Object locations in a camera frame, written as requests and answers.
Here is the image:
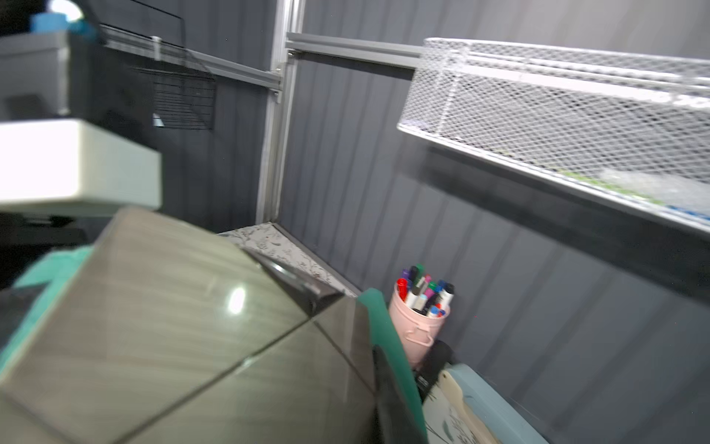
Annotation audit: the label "white wire mesh basket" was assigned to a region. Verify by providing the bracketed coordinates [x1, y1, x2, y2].
[398, 37, 709, 232]

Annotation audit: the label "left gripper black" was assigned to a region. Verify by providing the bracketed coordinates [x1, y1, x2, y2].
[1, 31, 94, 120]

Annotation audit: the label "black wire wall basket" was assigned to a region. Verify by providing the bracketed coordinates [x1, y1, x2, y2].
[102, 1, 216, 131]

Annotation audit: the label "pink pen holder cup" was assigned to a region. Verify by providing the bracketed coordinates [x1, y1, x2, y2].
[388, 264, 456, 368]

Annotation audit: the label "folded light blue cloth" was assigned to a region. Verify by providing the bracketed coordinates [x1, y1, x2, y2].
[423, 364, 547, 444]

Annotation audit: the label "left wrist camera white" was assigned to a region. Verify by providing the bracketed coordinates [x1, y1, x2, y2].
[1, 120, 163, 216]

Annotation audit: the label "green trousers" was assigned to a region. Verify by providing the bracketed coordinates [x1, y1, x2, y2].
[1, 245, 428, 443]

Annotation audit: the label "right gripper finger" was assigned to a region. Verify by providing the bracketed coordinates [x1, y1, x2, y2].
[1, 208, 375, 443]

